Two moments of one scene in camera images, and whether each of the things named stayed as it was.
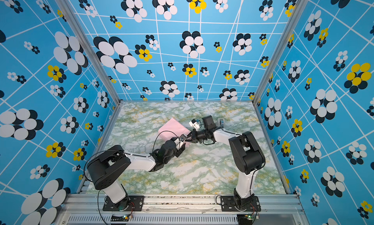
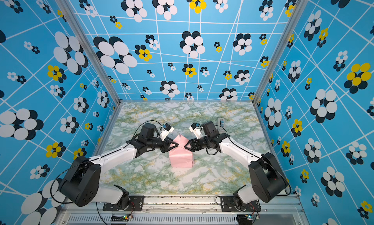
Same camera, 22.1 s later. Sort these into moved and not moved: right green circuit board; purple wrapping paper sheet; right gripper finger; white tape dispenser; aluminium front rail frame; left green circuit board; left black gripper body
Moved: right gripper finger; purple wrapping paper sheet; left black gripper body
Not moved: aluminium front rail frame; right green circuit board; left green circuit board; white tape dispenser
